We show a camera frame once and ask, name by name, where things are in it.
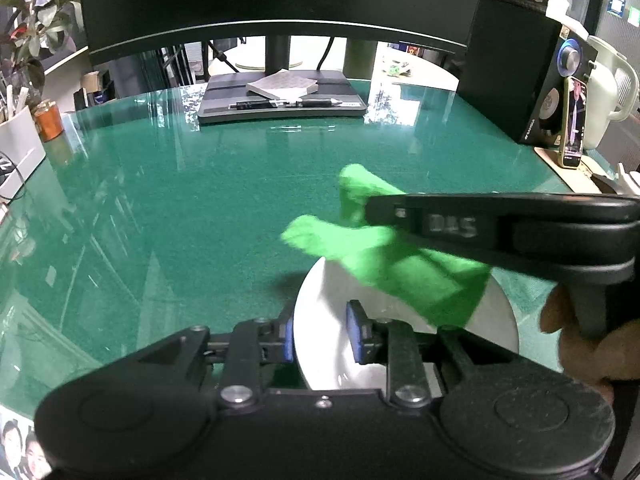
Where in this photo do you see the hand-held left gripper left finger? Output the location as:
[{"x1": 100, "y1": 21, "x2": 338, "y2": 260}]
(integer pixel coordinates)
[{"x1": 137, "y1": 305, "x2": 296, "y2": 409}]

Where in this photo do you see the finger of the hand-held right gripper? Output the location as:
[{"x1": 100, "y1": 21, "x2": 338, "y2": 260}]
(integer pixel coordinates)
[{"x1": 364, "y1": 192, "x2": 506, "y2": 261}]

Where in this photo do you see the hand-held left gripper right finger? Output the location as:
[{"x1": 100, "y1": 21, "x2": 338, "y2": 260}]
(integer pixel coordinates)
[{"x1": 346, "y1": 300, "x2": 501, "y2": 409}]

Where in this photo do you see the white bowl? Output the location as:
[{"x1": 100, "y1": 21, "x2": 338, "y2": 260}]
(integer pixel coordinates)
[{"x1": 294, "y1": 257, "x2": 521, "y2": 391}]

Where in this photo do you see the green cleaning cloth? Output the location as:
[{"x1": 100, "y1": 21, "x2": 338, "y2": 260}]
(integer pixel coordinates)
[{"x1": 281, "y1": 164, "x2": 494, "y2": 331}]

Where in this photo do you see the person's right hand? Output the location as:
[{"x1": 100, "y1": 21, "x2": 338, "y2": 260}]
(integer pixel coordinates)
[{"x1": 540, "y1": 284, "x2": 640, "y2": 404}]

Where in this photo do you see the dark grey computer mouse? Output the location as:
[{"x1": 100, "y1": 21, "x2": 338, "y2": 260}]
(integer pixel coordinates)
[{"x1": 592, "y1": 172, "x2": 621, "y2": 194}]

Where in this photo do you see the tan mouse pad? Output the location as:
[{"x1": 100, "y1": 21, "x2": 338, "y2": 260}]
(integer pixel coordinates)
[{"x1": 532, "y1": 146, "x2": 622, "y2": 194}]

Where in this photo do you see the cream teapot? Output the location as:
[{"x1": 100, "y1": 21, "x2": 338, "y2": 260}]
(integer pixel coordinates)
[{"x1": 616, "y1": 162, "x2": 640, "y2": 192}]

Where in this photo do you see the smartphone in green case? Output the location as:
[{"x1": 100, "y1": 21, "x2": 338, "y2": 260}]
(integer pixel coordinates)
[{"x1": 558, "y1": 76, "x2": 590, "y2": 169}]

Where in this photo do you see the pale green thermos jug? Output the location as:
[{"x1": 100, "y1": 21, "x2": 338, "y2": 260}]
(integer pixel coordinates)
[{"x1": 582, "y1": 35, "x2": 640, "y2": 151}]

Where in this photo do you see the black speaker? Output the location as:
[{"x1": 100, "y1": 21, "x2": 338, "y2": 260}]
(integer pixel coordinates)
[{"x1": 457, "y1": 0, "x2": 599, "y2": 147}]

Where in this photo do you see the dark green cylinder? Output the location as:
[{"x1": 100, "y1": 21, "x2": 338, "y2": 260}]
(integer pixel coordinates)
[{"x1": 343, "y1": 39, "x2": 379, "y2": 81}]

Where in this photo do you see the black pen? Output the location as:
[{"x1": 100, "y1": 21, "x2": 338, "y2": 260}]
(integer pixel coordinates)
[{"x1": 228, "y1": 97, "x2": 344, "y2": 111}]

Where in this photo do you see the white notepad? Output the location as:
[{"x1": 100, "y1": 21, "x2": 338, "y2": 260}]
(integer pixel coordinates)
[{"x1": 245, "y1": 70, "x2": 321, "y2": 101}]

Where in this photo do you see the grey monitor stand base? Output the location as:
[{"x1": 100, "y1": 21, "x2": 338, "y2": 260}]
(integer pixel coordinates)
[{"x1": 197, "y1": 71, "x2": 369, "y2": 125}]

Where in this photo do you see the small photo print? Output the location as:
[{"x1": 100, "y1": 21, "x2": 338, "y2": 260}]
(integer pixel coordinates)
[{"x1": 0, "y1": 409, "x2": 52, "y2": 480}]

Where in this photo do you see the orange jar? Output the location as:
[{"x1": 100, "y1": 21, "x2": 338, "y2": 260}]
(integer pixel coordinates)
[{"x1": 33, "y1": 101, "x2": 65, "y2": 142}]

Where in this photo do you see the white desk organiser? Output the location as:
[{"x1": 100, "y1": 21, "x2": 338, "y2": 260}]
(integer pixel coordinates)
[{"x1": 0, "y1": 105, "x2": 47, "y2": 202}]

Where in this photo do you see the potted plant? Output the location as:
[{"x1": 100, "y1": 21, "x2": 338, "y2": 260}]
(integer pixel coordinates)
[{"x1": 0, "y1": 0, "x2": 84, "y2": 112}]

